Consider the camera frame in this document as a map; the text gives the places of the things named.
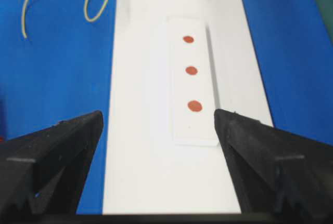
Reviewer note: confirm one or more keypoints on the thin white marked plate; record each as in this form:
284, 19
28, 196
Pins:
192, 93

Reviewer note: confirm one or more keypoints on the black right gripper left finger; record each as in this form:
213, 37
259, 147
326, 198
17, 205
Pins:
45, 172

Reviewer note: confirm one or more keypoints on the blue table mat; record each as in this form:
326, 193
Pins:
57, 56

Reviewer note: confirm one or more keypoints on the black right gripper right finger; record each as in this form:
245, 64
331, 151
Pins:
271, 168

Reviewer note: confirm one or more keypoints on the white rectangular board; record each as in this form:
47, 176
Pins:
146, 171

